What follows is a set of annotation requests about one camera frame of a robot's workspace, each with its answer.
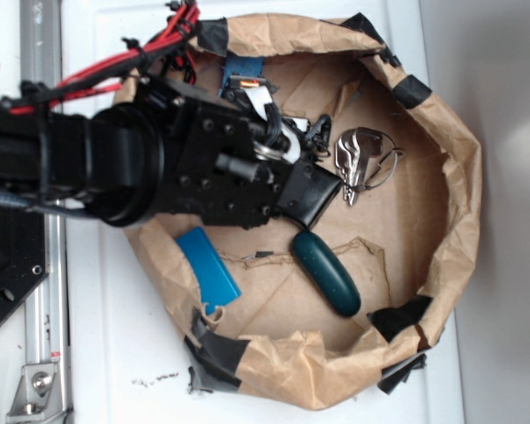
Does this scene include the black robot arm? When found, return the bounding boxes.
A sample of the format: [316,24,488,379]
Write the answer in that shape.
[0,77,292,229]

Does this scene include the red and black cable bundle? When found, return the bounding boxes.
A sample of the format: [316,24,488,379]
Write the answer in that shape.
[0,0,202,116]

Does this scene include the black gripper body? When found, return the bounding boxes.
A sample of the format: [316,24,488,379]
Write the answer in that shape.
[134,77,292,229]

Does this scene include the metal corner bracket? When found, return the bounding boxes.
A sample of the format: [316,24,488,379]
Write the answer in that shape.
[5,362,72,423]

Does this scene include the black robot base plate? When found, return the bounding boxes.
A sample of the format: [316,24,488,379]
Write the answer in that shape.
[0,208,47,327]

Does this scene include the dark green oval case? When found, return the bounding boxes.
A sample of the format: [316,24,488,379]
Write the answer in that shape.
[291,231,361,317]

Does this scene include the black square box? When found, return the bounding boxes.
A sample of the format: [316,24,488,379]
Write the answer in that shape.
[276,160,343,230]

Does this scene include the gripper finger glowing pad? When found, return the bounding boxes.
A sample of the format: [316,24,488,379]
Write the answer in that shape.
[176,227,241,315]

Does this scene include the silver keys on ring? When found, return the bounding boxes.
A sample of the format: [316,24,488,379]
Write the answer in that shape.
[334,127,405,207]

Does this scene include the aluminium rail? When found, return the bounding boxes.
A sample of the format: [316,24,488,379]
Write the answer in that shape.
[6,1,73,423]

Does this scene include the crumpled brown paper bag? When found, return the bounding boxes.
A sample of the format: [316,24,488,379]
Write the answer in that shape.
[126,13,482,410]

